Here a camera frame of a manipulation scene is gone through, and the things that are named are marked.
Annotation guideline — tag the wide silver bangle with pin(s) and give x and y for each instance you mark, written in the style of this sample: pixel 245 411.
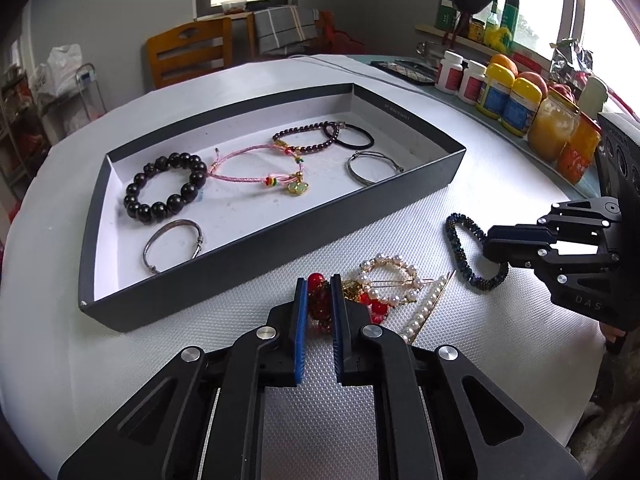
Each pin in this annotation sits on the wide silver bangle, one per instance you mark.
pixel 165 227

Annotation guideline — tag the honey glass jar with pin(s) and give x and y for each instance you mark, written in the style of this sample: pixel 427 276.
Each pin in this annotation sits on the honey glass jar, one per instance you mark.
pixel 552 132

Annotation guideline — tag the grey fuzzy cloth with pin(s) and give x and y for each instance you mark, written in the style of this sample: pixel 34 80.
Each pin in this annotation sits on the grey fuzzy cloth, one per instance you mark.
pixel 615 432

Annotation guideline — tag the straight pearl hair clip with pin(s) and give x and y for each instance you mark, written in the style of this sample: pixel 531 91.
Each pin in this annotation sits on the straight pearl hair clip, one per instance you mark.
pixel 425 310

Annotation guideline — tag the dark flower bouquet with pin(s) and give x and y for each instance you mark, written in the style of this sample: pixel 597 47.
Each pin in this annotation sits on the dark flower bouquet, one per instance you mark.
pixel 470 7

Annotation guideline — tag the white plastic bag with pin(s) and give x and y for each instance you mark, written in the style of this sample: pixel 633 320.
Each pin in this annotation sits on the white plastic bag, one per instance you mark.
pixel 57 70

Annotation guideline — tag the wooden chair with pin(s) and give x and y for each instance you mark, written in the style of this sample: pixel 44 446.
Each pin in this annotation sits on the wooden chair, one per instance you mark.
pixel 187 55

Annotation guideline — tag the dark flat palette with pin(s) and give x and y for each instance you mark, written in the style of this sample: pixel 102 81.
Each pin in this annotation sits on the dark flat palette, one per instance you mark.
pixel 405 71

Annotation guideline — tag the peach coloured fruit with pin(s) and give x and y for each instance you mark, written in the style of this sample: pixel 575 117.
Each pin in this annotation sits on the peach coloured fruit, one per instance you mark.
pixel 534 81

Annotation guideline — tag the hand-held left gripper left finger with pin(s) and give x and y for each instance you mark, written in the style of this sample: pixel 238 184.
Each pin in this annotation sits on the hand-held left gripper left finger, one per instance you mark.
pixel 300 332

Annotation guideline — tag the bowl on window sill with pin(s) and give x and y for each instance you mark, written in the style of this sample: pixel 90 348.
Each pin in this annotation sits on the bowl on window sill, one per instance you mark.
pixel 234 6

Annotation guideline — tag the metal tube frame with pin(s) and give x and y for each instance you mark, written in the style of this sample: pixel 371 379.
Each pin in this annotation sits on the metal tube frame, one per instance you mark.
pixel 92 87

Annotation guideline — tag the green box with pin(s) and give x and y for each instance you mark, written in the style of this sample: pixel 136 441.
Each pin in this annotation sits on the green box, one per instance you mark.
pixel 445 16

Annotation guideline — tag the white pill bottle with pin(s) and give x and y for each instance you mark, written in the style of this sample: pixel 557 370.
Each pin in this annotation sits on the white pill bottle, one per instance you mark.
pixel 471 87
pixel 449 77

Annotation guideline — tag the yellow cap bottle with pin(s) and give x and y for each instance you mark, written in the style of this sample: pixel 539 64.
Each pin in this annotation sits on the yellow cap bottle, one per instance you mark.
pixel 494 95
pixel 520 110

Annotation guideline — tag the yellow plush thing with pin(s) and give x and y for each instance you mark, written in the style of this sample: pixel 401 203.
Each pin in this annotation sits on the yellow plush thing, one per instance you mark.
pixel 497 40

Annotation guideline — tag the orange glass jar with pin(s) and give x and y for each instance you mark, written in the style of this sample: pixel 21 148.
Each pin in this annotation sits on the orange glass jar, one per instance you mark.
pixel 577 155

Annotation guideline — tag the metal shelf rack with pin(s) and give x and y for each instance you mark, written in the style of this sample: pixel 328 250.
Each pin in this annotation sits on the metal shelf rack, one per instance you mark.
pixel 20 130

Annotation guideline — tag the grey plaid folded cloth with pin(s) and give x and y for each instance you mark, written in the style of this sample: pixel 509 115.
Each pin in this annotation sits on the grey plaid folded cloth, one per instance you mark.
pixel 285 30

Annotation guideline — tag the red bag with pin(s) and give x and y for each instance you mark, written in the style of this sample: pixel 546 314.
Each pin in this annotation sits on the red bag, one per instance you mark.
pixel 340 35

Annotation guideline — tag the silver foil wrapper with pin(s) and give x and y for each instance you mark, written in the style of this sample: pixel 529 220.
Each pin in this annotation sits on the silver foil wrapper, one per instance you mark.
pixel 569 60

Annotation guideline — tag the person's right hand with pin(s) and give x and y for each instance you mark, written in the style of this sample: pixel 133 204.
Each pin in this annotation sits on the person's right hand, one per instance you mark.
pixel 607 331

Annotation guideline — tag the green spray bottle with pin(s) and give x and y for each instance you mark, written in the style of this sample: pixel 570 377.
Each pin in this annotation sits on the green spray bottle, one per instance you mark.
pixel 510 12

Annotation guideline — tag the thin silver bangle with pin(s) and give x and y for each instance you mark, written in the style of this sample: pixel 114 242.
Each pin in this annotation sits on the thin silver bangle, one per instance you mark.
pixel 356 175

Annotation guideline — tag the round pearl hair clip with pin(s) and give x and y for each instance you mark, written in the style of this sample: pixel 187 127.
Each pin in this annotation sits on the round pearl hair clip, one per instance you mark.
pixel 372 262

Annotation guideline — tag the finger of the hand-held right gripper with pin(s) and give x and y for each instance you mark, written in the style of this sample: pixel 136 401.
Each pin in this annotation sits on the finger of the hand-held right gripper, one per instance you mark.
pixel 515 254
pixel 515 232

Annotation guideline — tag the white cup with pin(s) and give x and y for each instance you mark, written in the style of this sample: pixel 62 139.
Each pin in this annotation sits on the white cup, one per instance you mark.
pixel 594 95

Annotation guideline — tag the dark grey shallow box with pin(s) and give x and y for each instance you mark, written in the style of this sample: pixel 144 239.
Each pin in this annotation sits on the dark grey shallow box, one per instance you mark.
pixel 240 205

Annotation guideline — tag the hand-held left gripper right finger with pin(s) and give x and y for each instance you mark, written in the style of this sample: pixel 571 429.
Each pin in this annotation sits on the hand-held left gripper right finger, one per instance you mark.
pixel 339 332

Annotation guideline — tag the orange fruit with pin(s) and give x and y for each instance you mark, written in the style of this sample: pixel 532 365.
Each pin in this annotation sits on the orange fruit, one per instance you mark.
pixel 502 62

